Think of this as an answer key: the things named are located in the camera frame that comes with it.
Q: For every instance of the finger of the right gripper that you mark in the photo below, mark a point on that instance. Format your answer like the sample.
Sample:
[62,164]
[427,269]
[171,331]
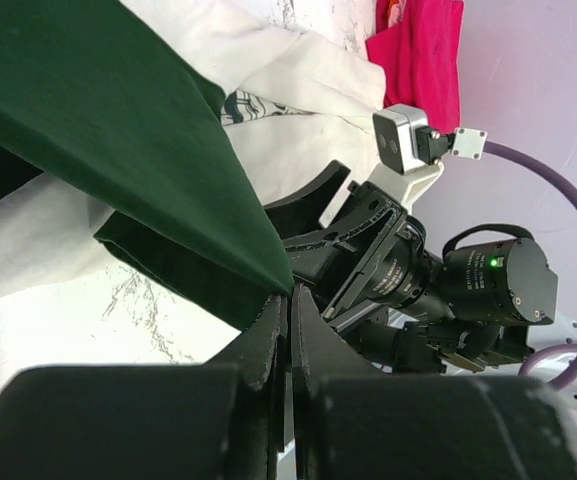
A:
[300,212]

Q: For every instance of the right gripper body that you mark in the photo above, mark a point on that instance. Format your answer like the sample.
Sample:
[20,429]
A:
[365,254]

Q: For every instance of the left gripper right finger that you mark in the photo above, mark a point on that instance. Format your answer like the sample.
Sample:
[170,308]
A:
[353,421]

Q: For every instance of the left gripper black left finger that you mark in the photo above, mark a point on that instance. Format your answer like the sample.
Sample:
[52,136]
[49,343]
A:
[219,420]

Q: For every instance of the white green-sleeved Charlie Brown t-shirt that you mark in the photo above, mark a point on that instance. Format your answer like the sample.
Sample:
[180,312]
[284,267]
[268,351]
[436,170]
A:
[154,132]

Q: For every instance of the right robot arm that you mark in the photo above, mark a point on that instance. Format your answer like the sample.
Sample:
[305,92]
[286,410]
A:
[470,307]

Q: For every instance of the folded magenta t-shirt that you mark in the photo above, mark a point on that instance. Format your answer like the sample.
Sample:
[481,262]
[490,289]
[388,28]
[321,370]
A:
[416,43]

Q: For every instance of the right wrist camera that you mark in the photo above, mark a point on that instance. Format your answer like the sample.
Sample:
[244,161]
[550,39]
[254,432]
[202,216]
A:
[411,152]

